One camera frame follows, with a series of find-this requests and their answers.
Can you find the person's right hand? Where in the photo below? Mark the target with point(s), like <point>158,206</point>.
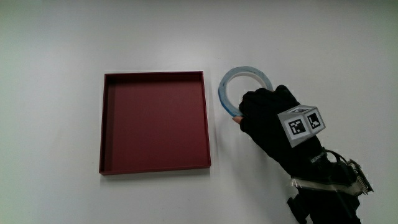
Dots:
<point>267,124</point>

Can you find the blue tape roll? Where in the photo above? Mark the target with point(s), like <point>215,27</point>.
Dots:
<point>224,93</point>

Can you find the person's right forearm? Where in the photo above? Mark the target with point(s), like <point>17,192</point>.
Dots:
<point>326,207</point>

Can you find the dark red square tray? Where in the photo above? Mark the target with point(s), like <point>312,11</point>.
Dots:
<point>155,124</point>

